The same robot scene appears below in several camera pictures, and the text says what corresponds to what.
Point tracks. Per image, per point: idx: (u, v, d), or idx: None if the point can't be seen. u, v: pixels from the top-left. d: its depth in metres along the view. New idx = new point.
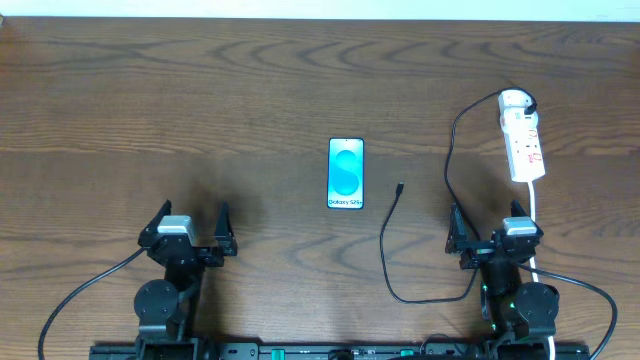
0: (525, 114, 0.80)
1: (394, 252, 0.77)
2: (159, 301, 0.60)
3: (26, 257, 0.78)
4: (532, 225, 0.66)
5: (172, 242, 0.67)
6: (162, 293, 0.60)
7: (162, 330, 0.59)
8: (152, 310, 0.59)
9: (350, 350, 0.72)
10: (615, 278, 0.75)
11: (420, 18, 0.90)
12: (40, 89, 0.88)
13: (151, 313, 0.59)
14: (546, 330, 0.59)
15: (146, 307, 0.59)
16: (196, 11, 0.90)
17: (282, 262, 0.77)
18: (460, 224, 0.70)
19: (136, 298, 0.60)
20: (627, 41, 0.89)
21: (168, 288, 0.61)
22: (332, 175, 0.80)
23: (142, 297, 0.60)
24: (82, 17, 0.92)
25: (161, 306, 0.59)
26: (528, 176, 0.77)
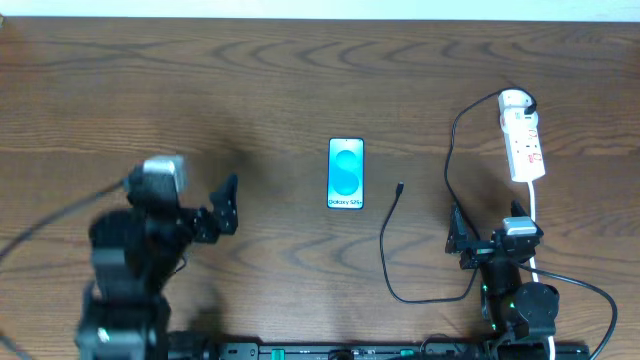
0: (525, 114, 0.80)
1: (394, 252, 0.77)
2: (122, 226, 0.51)
3: (26, 257, 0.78)
4: (532, 225, 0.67)
5: (156, 184, 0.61)
6: (126, 219, 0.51)
7: (121, 266, 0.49)
8: (112, 235, 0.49)
9: (350, 350, 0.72)
10: (615, 278, 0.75)
11: (420, 18, 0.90)
12: (39, 89, 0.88)
13: (110, 238, 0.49)
14: (546, 330, 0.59)
15: (104, 232, 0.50)
16: (196, 11, 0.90)
17: (282, 262, 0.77)
18: (459, 224, 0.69)
19: (93, 226, 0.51)
20: (628, 41, 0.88)
21: (135, 219, 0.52)
22: (332, 175, 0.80)
23: (101, 222, 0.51)
24: (82, 17, 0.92)
25: (123, 232, 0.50)
26: (528, 176, 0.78)
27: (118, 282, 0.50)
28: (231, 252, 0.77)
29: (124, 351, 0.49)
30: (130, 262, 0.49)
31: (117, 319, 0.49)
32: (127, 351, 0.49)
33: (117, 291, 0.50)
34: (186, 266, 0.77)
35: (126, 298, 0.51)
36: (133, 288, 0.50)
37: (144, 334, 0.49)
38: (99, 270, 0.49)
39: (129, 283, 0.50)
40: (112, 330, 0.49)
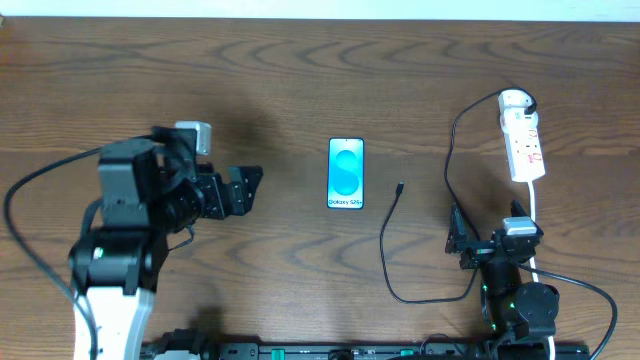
0: (525, 114, 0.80)
1: (394, 252, 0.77)
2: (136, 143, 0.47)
3: (25, 257, 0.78)
4: (531, 225, 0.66)
5: None
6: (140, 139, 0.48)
7: (127, 180, 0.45)
8: (122, 149, 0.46)
9: (350, 350, 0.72)
10: (615, 278, 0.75)
11: (420, 18, 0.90)
12: (39, 89, 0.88)
13: (120, 152, 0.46)
14: (546, 330, 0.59)
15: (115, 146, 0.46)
16: (196, 11, 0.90)
17: (282, 262, 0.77)
18: (459, 224, 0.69)
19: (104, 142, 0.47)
20: (628, 41, 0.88)
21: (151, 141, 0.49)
22: (332, 175, 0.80)
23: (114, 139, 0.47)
24: (82, 17, 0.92)
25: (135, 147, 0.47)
26: (528, 176, 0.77)
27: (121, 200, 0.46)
28: (231, 252, 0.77)
29: (118, 273, 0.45)
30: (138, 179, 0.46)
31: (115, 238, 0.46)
32: (121, 272, 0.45)
33: (118, 212, 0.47)
34: (186, 266, 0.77)
35: (126, 220, 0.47)
36: (135, 208, 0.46)
37: (139, 255, 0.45)
38: (102, 184, 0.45)
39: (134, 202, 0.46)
40: (110, 254, 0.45)
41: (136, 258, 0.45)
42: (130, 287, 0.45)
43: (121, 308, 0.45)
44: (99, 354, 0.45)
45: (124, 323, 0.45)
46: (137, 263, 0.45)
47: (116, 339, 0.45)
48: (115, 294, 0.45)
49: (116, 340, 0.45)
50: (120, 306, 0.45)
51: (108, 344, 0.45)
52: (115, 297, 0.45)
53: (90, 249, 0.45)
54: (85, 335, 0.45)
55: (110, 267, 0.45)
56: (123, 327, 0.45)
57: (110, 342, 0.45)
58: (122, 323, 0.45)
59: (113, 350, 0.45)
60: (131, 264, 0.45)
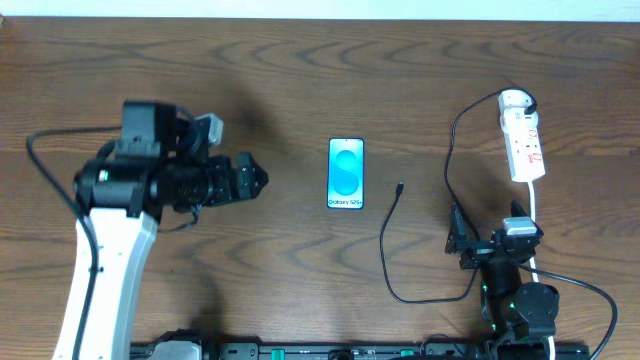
0: (525, 114, 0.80)
1: (394, 252, 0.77)
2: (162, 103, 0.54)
3: (25, 257, 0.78)
4: (532, 225, 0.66)
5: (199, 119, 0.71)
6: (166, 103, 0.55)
7: (148, 116, 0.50)
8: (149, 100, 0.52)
9: (350, 350, 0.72)
10: (615, 278, 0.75)
11: (420, 18, 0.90)
12: (39, 89, 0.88)
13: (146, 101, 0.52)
14: (546, 330, 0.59)
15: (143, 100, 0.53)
16: (196, 11, 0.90)
17: (282, 262, 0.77)
18: (459, 224, 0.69)
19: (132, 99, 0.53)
20: (628, 41, 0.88)
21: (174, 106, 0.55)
22: (332, 175, 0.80)
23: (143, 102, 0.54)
24: (82, 17, 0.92)
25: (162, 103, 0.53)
26: (528, 176, 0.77)
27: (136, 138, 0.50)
28: (231, 252, 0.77)
29: (121, 198, 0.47)
30: (154, 116, 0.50)
31: (121, 165, 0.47)
32: (125, 196, 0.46)
33: (131, 146, 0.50)
34: (186, 266, 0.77)
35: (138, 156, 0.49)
36: (149, 145, 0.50)
37: (145, 179, 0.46)
38: (125, 122, 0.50)
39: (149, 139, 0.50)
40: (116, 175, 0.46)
41: (141, 181, 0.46)
42: (134, 209, 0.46)
43: (124, 227, 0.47)
44: (99, 273, 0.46)
45: (128, 242, 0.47)
46: (142, 186, 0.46)
47: (118, 260, 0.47)
48: (118, 215, 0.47)
49: (117, 257, 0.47)
50: (124, 226, 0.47)
51: (109, 260, 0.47)
52: (118, 217, 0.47)
53: (96, 172, 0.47)
54: (86, 254, 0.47)
55: (115, 190, 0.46)
56: (125, 245, 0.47)
57: (111, 258, 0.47)
58: (125, 244, 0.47)
59: (115, 267, 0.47)
60: (136, 187, 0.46)
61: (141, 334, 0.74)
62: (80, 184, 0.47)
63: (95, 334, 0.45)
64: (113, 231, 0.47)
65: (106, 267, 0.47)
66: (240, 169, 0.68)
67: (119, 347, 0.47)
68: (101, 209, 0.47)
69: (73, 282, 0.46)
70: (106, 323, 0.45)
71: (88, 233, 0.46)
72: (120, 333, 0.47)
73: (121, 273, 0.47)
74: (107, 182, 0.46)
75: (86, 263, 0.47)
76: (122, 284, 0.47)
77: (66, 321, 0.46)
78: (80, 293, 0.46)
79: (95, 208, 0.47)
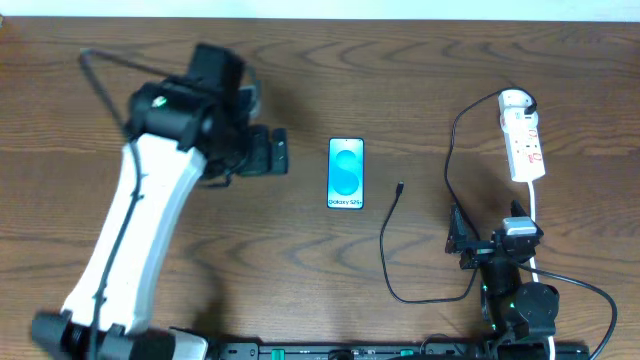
0: (525, 114, 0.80)
1: (394, 252, 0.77)
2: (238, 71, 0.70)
3: (25, 257, 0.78)
4: (531, 225, 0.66)
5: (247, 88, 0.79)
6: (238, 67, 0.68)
7: (221, 69, 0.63)
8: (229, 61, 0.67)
9: (350, 350, 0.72)
10: (615, 278, 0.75)
11: (420, 17, 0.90)
12: (39, 89, 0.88)
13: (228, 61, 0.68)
14: (546, 330, 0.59)
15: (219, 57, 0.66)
16: (196, 11, 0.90)
17: (282, 262, 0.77)
18: (459, 224, 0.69)
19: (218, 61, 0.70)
20: (628, 41, 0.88)
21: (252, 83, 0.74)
22: (332, 175, 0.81)
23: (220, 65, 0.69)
24: (82, 17, 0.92)
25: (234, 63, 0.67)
26: (528, 176, 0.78)
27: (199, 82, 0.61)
28: (231, 251, 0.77)
29: (174, 127, 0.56)
30: (223, 76, 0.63)
31: (178, 99, 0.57)
32: (180, 125, 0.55)
33: (194, 85, 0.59)
34: (186, 266, 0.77)
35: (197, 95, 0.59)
36: (209, 89, 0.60)
37: (199, 115, 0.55)
38: (200, 70, 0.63)
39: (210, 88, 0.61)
40: (176, 104, 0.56)
41: (197, 113, 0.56)
42: (186, 138, 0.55)
43: (170, 160, 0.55)
44: (140, 199, 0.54)
45: (170, 173, 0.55)
46: (197, 117, 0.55)
47: (159, 189, 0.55)
48: (169, 145, 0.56)
49: (158, 189, 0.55)
50: (172, 158, 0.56)
51: (150, 189, 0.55)
52: (166, 151, 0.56)
53: (154, 99, 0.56)
54: (131, 181, 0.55)
55: (170, 117, 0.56)
56: (167, 180, 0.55)
57: (153, 189, 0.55)
58: (167, 176, 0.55)
59: (154, 197, 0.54)
60: (192, 118, 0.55)
61: None
62: (138, 106, 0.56)
63: (128, 253, 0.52)
64: (160, 163, 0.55)
65: (146, 196, 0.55)
66: (277, 144, 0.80)
67: (147, 271, 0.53)
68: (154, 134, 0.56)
69: (118, 203, 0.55)
70: (138, 246, 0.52)
71: (136, 162, 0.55)
72: (151, 260, 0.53)
73: (158, 205, 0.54)
74: (164, 110, 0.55)
75: (130, 189, 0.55)
76: (158, 214, 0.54)
77: (106, 237, 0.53)
78: (122, 216, 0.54)
79: (147, 132, 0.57)
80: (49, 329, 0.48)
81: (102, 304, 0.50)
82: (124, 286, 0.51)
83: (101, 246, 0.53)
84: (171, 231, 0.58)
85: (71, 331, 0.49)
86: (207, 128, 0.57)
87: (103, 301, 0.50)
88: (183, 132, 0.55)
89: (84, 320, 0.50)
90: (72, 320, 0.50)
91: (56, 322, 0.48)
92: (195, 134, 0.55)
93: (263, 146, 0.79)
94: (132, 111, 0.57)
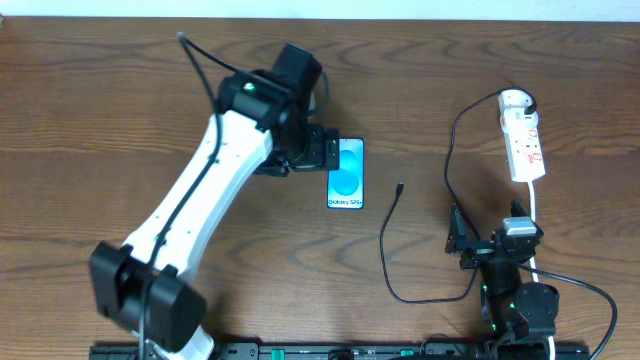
0: (525, 115, 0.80)
1: (394, 252, 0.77)
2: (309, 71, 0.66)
3: (25, 257, 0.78)
4: (531, 225, 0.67)
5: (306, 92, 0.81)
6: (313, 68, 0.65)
7: (302, 64, 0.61)
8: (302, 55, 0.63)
9: (350, 350, 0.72)
10: (615, 278, 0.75)
11: (420, 17, 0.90)
12: (39, 89, 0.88)
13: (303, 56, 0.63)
14: (546, 330, 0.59)
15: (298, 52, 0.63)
16: (196, 11, 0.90)
17: (282, 263, 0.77)
18: (460, 224, 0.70)
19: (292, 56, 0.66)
20: (628, 41, 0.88)
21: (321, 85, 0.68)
22: (332, 175, 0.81)
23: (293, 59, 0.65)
24: (82, 17, 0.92)
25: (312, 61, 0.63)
26: (528, 176, 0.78)
27: (284, 76, 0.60)
28: (231, 252, 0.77)
29: (253, 113, 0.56)
30: (305, 70, 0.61)
31: (267, 87, 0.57)
32: (259, 112, 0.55)
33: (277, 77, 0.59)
34: None
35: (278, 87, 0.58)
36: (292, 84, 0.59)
37: (280, 106, 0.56)
38: (282, 60, 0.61)
39: (295, 79, 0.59)
40: (259, 92, 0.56)
41: (280, 103, 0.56)
42: (265, 122, 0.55)
43: (247, 137, 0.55)
44: (216, 163, 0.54)
45: (247, 147, 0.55)
46: (278, 108, 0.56)
47: (234, 159, 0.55)
48: (247, 125, 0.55)
49: (232, 157, 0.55)
50: (250, 134, 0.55)
51: (226, 155, 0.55)
52: (246, 127, 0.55)
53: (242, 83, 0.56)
54: (210, 145, 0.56)
55: (254, 101, 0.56)
56: (242, 150, 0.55)
57: (227, 156, 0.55)
58: (244, 148, 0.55)
59: (227, 164, 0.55)
60: (273, 106, 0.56)
61: None
62: (229, 85, 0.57)
63: (195, 207, 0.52)
64: (238, 136, 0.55)
65: (221, 161, 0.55)
66: (331, 142, 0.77)
67: (204, 233, 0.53)
68: (235, 112, 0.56)
69: (195, 163, 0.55)
70: (206, 205, 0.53)
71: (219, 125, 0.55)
72: (210, 221, 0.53)
73: (230, 172, 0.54)
74: (251, 94, 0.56)
75: (207, 151, 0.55)
76: (227, 180, 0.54)
77: (176, 189, 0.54)
78: (194, 173, 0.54)
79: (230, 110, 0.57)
80: (106, 260, 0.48)
81: (160, 248, 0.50)
82: (185, 235, 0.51)
83: (170, 196, 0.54)
84: (232, 198, 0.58)
85: (124, 268, 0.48)
86: (283, 120, 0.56)
87: (163, 244, 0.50)
88: (262, 119, 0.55)
89: (142, 257, 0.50)
90: (130, 256, 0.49)
91: (115, 254, 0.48)
92: (272, 123, 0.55)
93: (319, 142, 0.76)
94: (222, 87, 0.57)
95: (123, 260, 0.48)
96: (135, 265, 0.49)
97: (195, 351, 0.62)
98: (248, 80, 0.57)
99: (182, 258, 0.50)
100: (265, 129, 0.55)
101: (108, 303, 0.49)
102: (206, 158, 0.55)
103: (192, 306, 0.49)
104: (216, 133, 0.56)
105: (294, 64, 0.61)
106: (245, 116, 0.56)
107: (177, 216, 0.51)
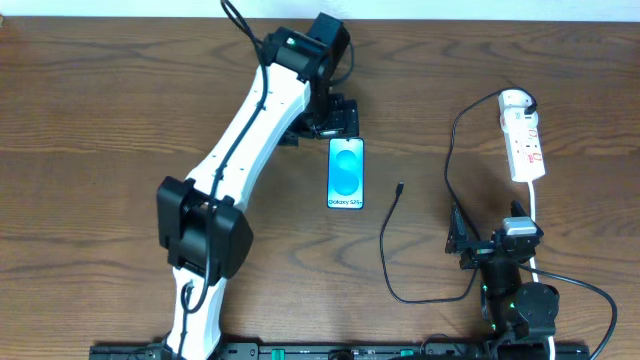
0: (525, 114, 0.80)
1: (394, 252, 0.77)
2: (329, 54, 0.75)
3: (25, 257, 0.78)
4: (532, 225, 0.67)
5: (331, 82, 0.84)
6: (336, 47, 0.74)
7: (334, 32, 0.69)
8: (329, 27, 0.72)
9: (350, 350, 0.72)
10: (615, 278, 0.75)
11: (420, 17, 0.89)
12: (38, 88, 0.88)
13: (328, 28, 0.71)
14: (546, 330, 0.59)
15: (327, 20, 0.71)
16: (196, 11, 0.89)
17: (282, 262, 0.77)
18: (460, 224, 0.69)
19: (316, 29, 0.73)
20: (627, 41, 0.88)
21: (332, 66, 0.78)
22: (332, 175, 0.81)
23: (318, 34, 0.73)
24: (82, 16, 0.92)
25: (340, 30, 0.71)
26: (528, 176, 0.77)
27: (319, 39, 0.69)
28: None
29: (296, 65, 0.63)
30: (336, 36, 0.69)
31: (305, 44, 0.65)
32: (301, 64, 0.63)
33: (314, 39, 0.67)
34: None
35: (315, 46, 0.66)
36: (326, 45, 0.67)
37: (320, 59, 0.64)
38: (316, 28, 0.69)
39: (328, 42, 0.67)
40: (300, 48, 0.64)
41: (319, 54, 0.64)
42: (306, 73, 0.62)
43: (291, 84, 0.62)
44: (263, 110, 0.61)
45: (290, 95, 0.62)
46: (317, 59, 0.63)
47: (279, 106, 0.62)
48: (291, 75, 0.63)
49: (277, 105, 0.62)
50: (293, 83, 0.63)
51: (272, 103, 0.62)
52: (288, 77, 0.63)
53: (285, 38, 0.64)
54: (258, 94, 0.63)
55: (296, 53, 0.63)
56: (286, 99, 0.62)
57: (273, 104, 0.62)
58: (287, 97, 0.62)
59: (273, 111, 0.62)
60: (314, 57, 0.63)
61: (142, 334, 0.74)
62: (272, 41, 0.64)
63: (248, 147, 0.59)
64: (284, 84, 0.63)
65: (268, 108, 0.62)
66: (350, 111, 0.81)
67: (253, 170, 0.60)
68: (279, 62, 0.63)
69: (245, 110, 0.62)
70: (257, 145, 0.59)
71: (266, 76, 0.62)
72: (259, 160, 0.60)
73: (275, 118, 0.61)
74: (293, 47, 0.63)
75: (255, 101, 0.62)
76: (273, 125, 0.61)
77: (229, 132, 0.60)
78: (244, 119, 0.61)
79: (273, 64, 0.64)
80: (173, 192, 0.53)
81: (220, 183, 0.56)
82: (240, 171, 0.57)
83: (224, 139, 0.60)
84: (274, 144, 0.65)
85: (186, 201, 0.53)
86: (321, 73, 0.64)
87: (221, 180, 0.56)
88: (304, 67, 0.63)
89: (203, 190, 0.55)
90: (193, 188, 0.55)
91: (179, 188, 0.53)
92: (312, 71, 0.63)
93: (339, 109, 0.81)
94: (266, 44, 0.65)
95: (188, 190, 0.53)
96: (195, 198, 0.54)
97: (212, 323, 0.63)
98: (290, 36, 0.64)
99: (237, 190, 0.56)
100: (306, 74, 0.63)
101: (170, 232, 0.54)
102: (254, 106, 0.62)
103: (245, 235, 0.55)
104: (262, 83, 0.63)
105: (325, 32, 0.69)
106: (288, 65, 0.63)
107: (231, 154, 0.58)
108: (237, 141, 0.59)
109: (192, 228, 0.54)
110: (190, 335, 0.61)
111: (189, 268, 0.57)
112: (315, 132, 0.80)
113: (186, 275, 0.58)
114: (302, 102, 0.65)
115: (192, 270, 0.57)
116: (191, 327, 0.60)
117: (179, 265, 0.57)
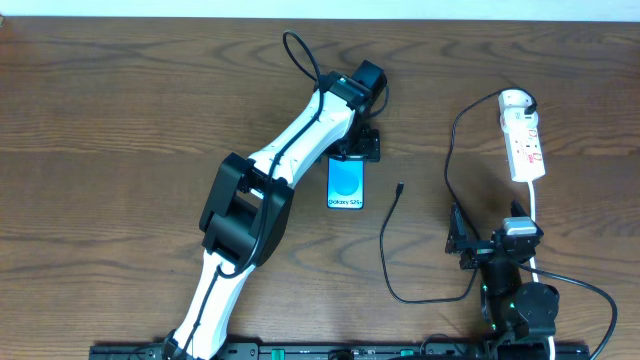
0: (525, 114, 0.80)
1: (394, 252, 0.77)
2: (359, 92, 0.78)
3: (26, 256, 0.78)
4: (531, 225, 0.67)
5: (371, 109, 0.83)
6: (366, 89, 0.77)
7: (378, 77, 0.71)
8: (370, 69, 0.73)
9: (350, 350, 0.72)
10: (614, 278, 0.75)
11: (420, 17, 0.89)
12: (39, 88, 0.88)
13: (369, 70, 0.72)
14: (545, 330, 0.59)
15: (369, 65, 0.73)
16: (196, 11, 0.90)
17: (282, 263, 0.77)
18: (459, 225, 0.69)
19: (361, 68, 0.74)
20: (627, 41, 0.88)
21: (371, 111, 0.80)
22: (332, 175, 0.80)
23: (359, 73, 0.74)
24: (82, 16, 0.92)
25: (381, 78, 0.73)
26: (528, 176, 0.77)
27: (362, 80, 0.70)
28: None
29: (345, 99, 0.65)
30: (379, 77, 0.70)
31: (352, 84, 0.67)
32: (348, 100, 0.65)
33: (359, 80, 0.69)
34: (186, 266, 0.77)
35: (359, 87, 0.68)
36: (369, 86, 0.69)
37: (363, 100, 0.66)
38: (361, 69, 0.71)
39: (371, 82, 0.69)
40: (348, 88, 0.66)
41: (362, 94, 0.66)
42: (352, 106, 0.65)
43: (341, 108, 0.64)
44: (317, 121, 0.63)
45: (342, 115, 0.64)
46: (360, 97, 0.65)
47: (331, 122, 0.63)
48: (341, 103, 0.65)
49: (330, 119, 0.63)
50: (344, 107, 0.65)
51: (325, 116, 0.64)
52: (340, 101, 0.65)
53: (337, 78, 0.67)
54: (313, 110, 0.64)
55: (343, 89, 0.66)
56: (337, 116, 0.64)
57: (326, 118, 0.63)
58: (340, 116, 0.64)
59: (326, 123, 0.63)
60: (357, 96, 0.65)
61: (142, 334, 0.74)
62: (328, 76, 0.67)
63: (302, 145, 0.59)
64: (337, 105, 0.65)
65: (321, 121, 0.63)
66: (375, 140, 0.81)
67: (302, 167, 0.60)
68: (328, 92, 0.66)
69: (300, 118, 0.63)
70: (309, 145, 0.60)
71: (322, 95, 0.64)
72: (305, 163, 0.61)
73: (327, 130, 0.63)
74: (342, 84, 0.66)
75: (310, 112, 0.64)
76: (325, 133, 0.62)
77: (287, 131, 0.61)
78: (300, 124, 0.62)
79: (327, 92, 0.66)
80: (234, 168, 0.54)
81: (277, 167, 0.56)
82: (293, 162, 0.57)
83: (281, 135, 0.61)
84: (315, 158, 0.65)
85: (242, 180, 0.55)
86: (362, 111, 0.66)
87: (278, 164, 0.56)
88: (349, 102, 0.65)
89: (261, 170, 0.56)
90: (255, 167, 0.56)
91: (240, 165, 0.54)
92: (355, 107, 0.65)
93: (366, 137, 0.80)
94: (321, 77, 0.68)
95: (247, 168, 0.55)
96: (250, 179, 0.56)
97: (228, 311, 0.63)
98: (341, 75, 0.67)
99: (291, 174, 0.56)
100: (350, 108, 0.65)
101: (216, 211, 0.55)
102: (309, 117, 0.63)
103: (284, 221, 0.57)
104: (319, 101, 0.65)
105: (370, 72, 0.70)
106: (336, 98, 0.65)
107: (289, 147, 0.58)
108: (294, 137, 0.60)
109: (238, 211, 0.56)
110: (201, 328, 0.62)
111: (221, 252, 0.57)
112: (342, 156, 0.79)
113: (216, 258, 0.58)
114: (344, 128, 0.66)
115: (224, 255, 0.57)
116: (205, 318, 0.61)
117: (212, 249, 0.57)
